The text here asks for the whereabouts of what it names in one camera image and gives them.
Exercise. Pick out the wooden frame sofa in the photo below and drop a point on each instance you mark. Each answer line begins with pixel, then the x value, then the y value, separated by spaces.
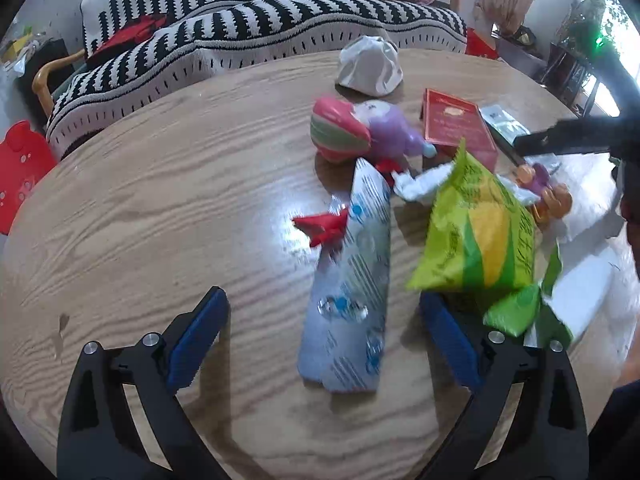
pixel 45 72

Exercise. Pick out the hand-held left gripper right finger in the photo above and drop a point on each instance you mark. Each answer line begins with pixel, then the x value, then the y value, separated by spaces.
pixel 450 340

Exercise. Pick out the white paper sheet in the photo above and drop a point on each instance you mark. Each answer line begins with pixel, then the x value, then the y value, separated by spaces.
pixel 585 280

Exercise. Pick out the red pig-shaped stool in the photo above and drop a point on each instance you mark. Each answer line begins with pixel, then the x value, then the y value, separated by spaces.
pixel 22 170

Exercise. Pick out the small purple orange figure toy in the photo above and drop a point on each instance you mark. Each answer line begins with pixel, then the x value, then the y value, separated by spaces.
pixel 545 195

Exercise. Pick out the red bag on sofa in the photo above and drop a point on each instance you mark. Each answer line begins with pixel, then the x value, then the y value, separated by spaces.
pixel 135 30

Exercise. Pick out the clutter of small items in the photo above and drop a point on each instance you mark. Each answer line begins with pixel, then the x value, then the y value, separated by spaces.
pixel 20 45

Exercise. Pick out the red torn wrapper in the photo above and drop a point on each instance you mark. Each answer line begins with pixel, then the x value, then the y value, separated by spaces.
pixel 325 225

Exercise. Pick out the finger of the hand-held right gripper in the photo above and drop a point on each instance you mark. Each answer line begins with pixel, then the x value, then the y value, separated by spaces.
pixel 565 137

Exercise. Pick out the silver blister pack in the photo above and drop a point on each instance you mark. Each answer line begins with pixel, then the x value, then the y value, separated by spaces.
pixel 350 310

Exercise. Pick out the green potted plant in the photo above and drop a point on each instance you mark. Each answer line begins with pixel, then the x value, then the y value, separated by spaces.
pixel 585 10

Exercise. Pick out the white crumpled wrapper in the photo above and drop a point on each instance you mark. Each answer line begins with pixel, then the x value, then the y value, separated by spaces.
pixel 420 187

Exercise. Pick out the green snack bag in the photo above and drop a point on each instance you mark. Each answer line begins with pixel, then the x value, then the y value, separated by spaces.
pixel 480 230

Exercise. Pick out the pink and purple doll toy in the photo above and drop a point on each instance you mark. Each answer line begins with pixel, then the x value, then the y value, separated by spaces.
pixel 345 130

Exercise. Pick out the green torn wrapper piece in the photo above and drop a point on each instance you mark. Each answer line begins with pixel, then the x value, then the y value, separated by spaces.
pixel 515 310

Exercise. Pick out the black white striped sofa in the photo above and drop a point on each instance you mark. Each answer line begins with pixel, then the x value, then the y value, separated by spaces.
pixel 250 25

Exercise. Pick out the black box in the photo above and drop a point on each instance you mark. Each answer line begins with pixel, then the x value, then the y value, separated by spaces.
pixel 50 52

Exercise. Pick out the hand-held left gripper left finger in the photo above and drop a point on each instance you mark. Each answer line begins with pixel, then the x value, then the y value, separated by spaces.
pixel 200 335

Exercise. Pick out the red box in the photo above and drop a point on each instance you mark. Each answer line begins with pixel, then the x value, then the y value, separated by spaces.
pixel 452 122

